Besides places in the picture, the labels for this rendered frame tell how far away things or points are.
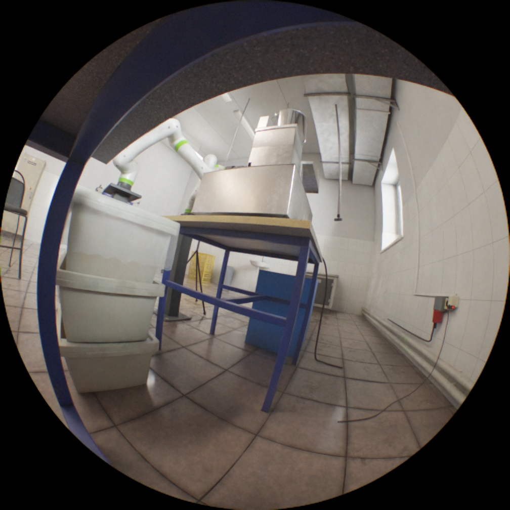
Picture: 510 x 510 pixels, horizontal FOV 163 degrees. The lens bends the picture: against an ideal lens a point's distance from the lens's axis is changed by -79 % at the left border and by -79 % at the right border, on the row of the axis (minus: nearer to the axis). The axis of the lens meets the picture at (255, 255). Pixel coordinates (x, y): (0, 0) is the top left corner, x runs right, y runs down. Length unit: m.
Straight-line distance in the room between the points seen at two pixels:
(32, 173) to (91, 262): 5.23
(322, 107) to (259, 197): 2.99
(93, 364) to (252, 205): 0.84
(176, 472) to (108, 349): 0.42
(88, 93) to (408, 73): 0.31
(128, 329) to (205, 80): 0.68
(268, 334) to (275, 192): 1.02
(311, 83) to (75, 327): 3.51
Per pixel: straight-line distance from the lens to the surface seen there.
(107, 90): 0.19
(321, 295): 3.81
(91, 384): 0.80
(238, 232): 0.73
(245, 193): 0.76
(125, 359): 0.74
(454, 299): 1.44
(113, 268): 0.62
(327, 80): 3.26
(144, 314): 0.69
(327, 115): 3.67
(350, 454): 0.79
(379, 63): 0.17
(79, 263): 0.60
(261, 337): 1.41
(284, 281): 1.30
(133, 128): 0.29
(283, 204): 0.67
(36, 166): 5.77
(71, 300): 0.62
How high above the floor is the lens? 0.57
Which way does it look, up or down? 5 degrees up
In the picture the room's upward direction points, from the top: 11 degrees clockwise
